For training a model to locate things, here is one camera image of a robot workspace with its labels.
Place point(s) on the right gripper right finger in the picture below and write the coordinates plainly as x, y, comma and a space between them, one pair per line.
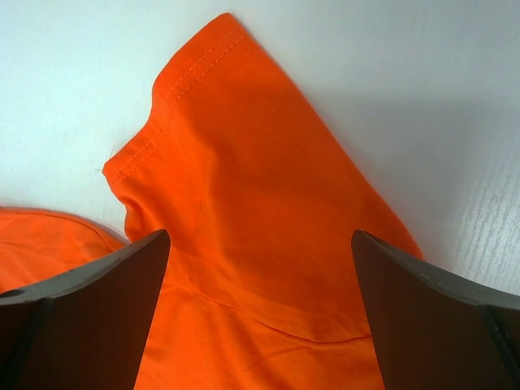
433, 329

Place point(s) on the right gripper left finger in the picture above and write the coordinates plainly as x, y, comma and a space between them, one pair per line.
87, 327

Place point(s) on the orange t shirt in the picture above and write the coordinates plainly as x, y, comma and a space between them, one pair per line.
260, 203

